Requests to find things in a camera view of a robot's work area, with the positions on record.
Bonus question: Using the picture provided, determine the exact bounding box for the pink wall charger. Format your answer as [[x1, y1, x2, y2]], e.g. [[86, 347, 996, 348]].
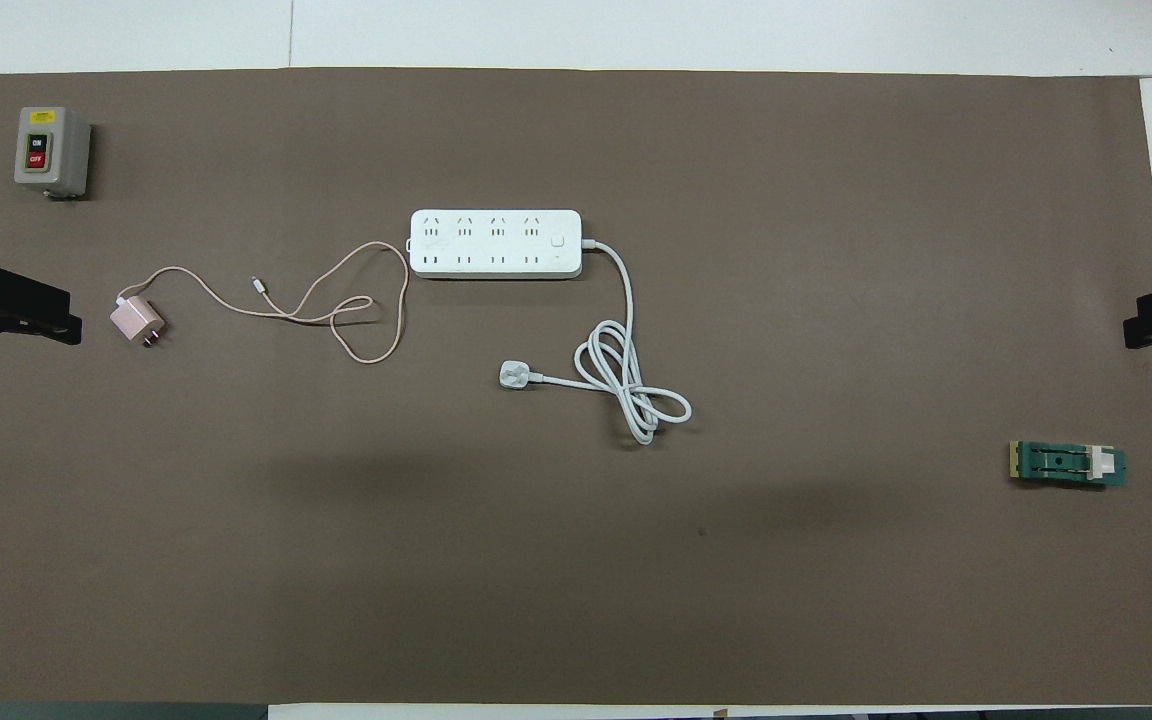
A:
[[109, 293, 169, 351]]

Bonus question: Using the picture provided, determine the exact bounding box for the grey on-off switch box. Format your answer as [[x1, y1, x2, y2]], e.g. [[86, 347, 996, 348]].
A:
[[14, 106, 93, 201]]

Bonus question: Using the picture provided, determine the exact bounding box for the brown table mat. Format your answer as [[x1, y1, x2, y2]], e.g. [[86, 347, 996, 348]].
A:
[[0, 67, 1152, 706]]

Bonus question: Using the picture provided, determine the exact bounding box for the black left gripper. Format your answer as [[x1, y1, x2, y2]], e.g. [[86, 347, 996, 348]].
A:
[[0, 267, 83, 347]]

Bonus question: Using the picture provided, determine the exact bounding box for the green knife switch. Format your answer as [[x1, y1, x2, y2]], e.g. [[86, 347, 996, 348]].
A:
[[1009, 440, 1128, 491]]

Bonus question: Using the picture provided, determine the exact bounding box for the white power cord with plug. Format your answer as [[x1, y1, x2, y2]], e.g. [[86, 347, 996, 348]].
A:
[[499, 238, 693, 447]]

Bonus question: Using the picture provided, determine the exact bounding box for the pink charging cable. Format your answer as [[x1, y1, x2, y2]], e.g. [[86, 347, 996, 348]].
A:
[[116, 240, 410, 365]]

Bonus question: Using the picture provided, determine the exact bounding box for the white multi-socket power strip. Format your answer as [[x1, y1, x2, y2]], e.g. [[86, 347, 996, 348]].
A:
[[409, 208, 583, 281]]

